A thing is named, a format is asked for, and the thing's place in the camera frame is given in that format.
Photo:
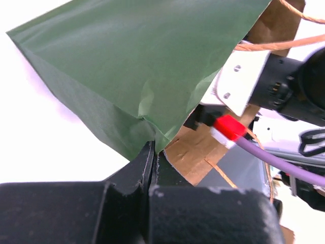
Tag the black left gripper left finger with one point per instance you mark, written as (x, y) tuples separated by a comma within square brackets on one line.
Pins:
[(113, 210)]

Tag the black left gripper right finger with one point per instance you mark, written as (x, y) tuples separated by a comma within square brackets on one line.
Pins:
[(181, 213)]

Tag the green paper bag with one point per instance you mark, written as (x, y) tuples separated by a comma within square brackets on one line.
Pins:
[(135, 71)]

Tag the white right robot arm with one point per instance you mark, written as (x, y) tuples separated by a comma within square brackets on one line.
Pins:
[(295, 90)]

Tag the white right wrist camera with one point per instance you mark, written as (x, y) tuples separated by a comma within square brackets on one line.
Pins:
[(235, 82)]

